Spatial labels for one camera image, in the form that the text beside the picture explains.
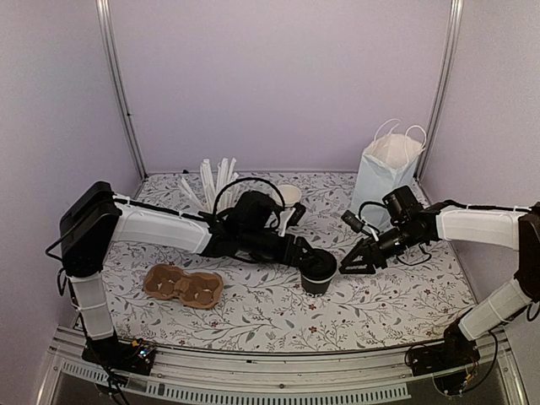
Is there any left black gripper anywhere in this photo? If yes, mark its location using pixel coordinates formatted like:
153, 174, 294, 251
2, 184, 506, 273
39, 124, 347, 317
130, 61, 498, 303
240, 229, 320, 269

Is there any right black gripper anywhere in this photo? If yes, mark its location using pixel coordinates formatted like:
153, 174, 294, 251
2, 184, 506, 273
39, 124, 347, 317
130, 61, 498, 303
339, 221, 422, 274

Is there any black plastic cup lid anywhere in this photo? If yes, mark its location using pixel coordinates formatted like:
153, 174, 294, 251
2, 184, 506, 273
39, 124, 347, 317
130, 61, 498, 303
299, 249, 337, 282

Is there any black paper coffee cup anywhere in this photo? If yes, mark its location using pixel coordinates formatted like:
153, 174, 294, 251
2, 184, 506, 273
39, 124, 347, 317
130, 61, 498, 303
300, 271, 336, 297

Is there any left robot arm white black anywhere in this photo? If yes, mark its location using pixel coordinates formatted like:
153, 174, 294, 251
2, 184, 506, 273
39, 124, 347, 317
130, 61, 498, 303
46, 181, 337, 366

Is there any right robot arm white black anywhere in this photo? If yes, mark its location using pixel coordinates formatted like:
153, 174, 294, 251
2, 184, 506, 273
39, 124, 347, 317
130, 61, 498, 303
339, 186, 539, 368

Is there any light blue paper bag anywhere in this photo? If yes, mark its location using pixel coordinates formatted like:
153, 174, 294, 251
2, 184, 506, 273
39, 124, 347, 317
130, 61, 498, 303
349, 118, 427, 230

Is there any white cup holding straws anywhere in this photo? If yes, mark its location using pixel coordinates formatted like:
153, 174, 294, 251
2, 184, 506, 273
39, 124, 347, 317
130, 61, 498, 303
199, 207, 233, 224

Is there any bundle of white wrapped straws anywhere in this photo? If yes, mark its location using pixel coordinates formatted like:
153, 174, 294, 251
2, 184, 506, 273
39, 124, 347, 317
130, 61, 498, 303
180, 158, 239, 213

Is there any brown cardboard cup carrier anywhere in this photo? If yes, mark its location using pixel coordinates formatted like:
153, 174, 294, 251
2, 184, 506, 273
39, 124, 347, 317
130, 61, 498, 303
143, 264, 224, 310

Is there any floral patterned table mat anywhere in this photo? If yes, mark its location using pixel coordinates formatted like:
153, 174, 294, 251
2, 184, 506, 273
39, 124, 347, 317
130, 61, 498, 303
84, 170, 480, 353

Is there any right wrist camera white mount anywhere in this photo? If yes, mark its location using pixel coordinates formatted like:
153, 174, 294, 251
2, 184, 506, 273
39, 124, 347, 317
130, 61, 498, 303
341, 210, 380, 241

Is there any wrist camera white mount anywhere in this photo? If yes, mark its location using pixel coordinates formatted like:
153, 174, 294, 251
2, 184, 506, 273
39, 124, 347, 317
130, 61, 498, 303
278, 202, 306, 236
341, 210, 380, 241

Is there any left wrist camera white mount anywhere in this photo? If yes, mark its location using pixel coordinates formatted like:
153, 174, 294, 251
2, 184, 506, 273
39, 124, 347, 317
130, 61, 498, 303
278, 202, 306, 236

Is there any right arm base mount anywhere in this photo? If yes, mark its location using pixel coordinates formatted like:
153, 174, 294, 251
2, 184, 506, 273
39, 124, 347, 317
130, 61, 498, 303
404, 337, 480, 397

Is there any aluminium front rail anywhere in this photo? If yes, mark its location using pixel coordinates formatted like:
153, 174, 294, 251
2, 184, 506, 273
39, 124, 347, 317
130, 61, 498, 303
36, 327, 532, 404

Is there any right aluminium frame post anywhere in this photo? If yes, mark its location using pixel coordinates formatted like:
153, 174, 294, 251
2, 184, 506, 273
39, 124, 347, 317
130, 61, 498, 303
415, 0, 464, 183

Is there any aluminium frame post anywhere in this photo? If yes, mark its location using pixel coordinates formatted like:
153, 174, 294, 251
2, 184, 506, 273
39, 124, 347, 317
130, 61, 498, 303
95, 0, 149, 181
415, 0, 464, 183

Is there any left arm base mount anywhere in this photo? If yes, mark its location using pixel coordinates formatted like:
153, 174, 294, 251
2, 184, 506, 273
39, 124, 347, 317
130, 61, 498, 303
82, 335, 156, 375

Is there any left aluminium frame post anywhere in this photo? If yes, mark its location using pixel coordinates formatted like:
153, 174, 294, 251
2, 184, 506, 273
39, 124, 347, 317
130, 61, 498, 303
95, 0, 149, 181

